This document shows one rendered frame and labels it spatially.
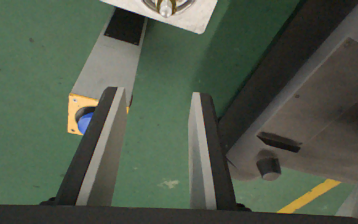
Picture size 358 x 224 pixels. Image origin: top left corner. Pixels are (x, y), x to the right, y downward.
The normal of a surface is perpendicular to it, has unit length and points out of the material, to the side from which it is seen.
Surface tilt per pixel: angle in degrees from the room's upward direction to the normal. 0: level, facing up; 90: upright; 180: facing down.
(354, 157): 0
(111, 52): 90
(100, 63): 90
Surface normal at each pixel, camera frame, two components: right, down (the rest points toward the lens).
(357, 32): -0.66, 0.30
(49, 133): 0.00, 0.69
